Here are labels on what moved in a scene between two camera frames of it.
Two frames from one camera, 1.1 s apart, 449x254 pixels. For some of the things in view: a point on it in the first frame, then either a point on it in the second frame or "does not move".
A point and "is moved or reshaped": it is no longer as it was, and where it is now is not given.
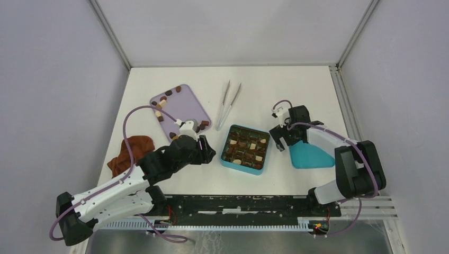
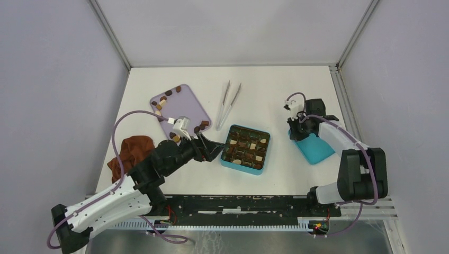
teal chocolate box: (245, 150) does not move
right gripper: (278, 132) → (294, 134)
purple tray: (183, 106) does not move
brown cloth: (139, 145) does not move
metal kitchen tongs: (222, 118) does not move
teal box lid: (306, 155) is moved or reshaped
